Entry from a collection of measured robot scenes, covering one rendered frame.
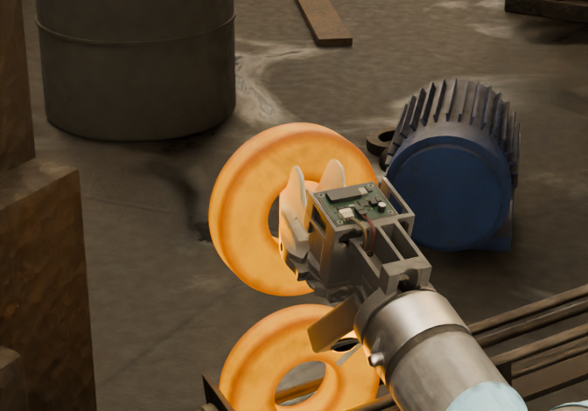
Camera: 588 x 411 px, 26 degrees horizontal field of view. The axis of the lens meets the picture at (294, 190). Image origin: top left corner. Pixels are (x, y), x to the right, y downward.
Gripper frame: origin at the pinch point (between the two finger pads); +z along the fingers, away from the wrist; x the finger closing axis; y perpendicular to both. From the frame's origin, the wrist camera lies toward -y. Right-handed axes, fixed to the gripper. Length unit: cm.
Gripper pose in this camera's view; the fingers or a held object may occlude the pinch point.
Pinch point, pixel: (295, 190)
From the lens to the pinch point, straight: 113.3
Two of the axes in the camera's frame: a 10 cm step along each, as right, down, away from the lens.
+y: 1.0, -7.9, -6.1
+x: -9.1, 1.7, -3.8
